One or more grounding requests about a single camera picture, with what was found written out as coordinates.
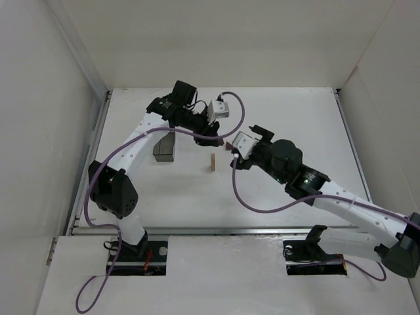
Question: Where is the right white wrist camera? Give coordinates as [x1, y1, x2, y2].
[232, 132, 258, 159]

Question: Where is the aluminium front rail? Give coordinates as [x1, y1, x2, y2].
[70, 226, 383, 236]

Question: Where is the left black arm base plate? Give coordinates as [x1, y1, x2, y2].
[110, 240, 169, 276]

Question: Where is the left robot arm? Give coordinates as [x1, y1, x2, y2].
[89, 81, 229, 259]

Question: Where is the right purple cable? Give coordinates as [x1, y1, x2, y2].
[232, 154, 417, 282]

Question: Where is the aluminium left rail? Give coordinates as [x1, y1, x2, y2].
[61, 91, 112, 236]

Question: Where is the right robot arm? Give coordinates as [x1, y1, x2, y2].
[231, 125, 419, 279]

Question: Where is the purple cable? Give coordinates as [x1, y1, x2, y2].
[75, 90, 247, 312]
[232, 154, 417, 282]

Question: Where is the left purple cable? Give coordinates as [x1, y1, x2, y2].
[75, 90, 247, 312]

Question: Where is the natural long wood block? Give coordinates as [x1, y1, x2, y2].
[210, 153, 216, 172]

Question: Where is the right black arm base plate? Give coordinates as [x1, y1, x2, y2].
[283, 240, 347, 276]

